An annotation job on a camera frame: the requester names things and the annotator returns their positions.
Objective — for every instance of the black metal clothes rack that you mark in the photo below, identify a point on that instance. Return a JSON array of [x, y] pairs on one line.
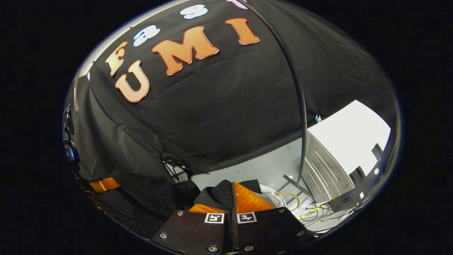
[[299, 92]]

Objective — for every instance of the yellowish plastic tube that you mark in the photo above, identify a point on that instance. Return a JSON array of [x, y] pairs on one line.
[[292, 195]]

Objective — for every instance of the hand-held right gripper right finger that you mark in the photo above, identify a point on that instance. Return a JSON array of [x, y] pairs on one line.
[[269, 230]]

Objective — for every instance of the black backdrop cloth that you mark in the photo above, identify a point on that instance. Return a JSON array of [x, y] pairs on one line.
[[230, 106]]

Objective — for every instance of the black knit jacket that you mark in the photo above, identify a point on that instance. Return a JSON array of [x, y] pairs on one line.
[[219, 194]]

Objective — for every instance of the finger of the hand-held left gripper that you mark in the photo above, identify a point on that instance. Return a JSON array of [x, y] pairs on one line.
[[104, 185]]

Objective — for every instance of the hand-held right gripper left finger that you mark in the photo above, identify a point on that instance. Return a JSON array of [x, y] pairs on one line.
[[191, 230]]

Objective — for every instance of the white laundry hamper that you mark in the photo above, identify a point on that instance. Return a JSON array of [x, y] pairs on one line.
[[274, 194]]

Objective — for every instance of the grey ribbed metal panel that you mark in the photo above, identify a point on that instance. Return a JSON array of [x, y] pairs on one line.
[[325, 170]]

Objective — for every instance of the white cabinet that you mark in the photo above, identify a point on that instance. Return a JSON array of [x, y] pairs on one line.
[[350, 134]]

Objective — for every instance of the black bracket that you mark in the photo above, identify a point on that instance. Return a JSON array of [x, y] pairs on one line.
[[377, 151], [357, 175]]

